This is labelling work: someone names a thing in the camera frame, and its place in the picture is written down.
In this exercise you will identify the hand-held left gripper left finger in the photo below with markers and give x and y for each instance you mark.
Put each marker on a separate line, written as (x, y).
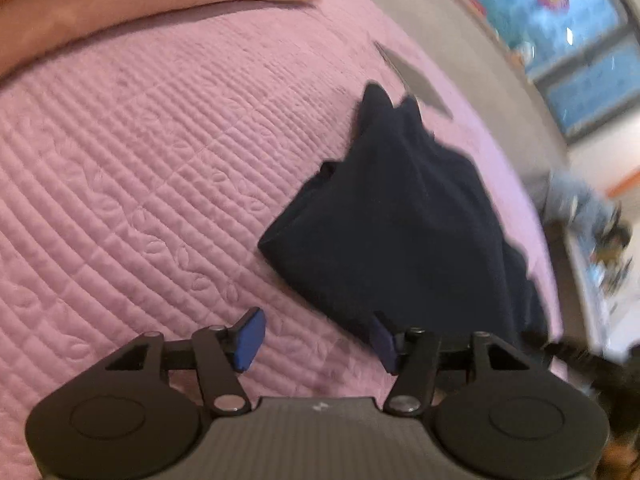
(250, 341)

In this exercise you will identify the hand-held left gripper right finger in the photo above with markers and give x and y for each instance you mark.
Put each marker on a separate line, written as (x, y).
(383, 345)

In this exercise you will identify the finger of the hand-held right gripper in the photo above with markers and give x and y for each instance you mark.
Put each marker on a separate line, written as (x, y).
(560, 349)

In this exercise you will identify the black hoodie with white stripes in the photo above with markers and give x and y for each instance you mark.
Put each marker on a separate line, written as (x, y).
(400, 220)

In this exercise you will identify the light blue desk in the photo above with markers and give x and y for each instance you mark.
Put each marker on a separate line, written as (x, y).
(600, 270)

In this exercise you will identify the orange curtain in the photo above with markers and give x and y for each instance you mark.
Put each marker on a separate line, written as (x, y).
(625, 182)

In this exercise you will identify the bed with purple quilted cover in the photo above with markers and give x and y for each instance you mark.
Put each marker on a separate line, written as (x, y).
(125, 185)

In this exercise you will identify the dark framed window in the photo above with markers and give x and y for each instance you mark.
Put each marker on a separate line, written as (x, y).
(560, 40)

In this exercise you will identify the folded pink blanket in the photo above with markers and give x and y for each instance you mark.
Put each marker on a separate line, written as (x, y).
(125, 0)

